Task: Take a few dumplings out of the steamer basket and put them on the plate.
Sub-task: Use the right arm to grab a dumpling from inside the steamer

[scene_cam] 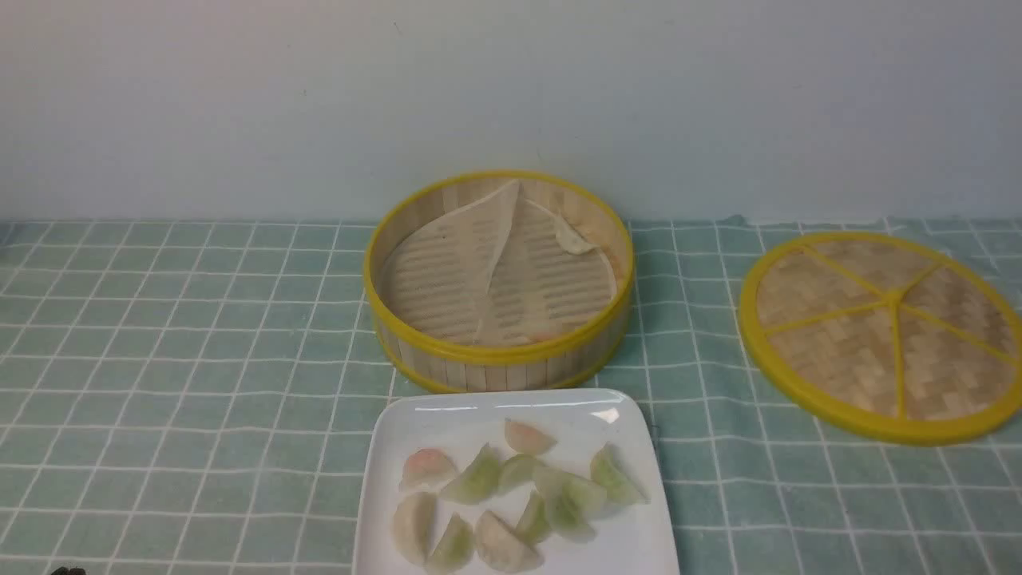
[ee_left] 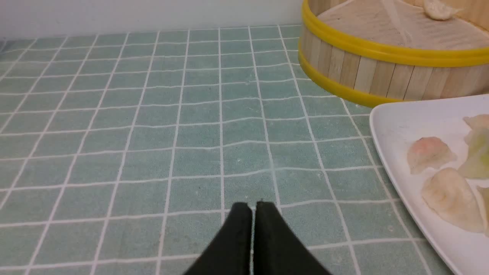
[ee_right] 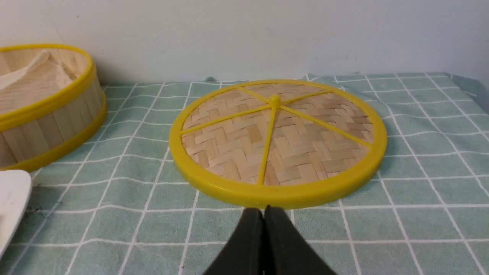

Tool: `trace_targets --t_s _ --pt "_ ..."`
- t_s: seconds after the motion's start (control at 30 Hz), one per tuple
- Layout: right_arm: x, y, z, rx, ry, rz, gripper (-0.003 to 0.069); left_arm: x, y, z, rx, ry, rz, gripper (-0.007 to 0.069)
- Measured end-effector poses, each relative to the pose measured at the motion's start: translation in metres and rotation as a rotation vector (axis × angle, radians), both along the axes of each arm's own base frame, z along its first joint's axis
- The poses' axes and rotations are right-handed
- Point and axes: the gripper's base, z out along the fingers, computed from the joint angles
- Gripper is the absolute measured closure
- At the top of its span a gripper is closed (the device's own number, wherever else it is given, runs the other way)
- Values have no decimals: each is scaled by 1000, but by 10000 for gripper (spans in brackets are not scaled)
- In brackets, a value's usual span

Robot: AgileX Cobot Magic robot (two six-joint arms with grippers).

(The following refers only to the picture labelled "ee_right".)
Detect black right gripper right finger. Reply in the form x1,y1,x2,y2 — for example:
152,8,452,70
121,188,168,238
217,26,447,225
264,206,336,275

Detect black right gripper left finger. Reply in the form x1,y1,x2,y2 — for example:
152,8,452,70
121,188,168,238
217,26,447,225
204,208,264,275

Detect white square plate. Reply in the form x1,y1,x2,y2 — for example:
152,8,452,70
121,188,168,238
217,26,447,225
0,170,32,257

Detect yellow woven bamboo steamer lid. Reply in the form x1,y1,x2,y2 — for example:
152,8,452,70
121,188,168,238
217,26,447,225
169,79,387,209

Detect green checkered tablecloth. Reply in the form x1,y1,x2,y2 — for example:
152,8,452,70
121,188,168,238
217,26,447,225
1,73,489,275

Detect yellow bamboo steamer basket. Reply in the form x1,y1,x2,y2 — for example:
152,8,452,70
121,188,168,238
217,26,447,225
1,44,108,172

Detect white steamer liner cloth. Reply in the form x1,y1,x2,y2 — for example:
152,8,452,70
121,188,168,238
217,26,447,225
0,48,86,114

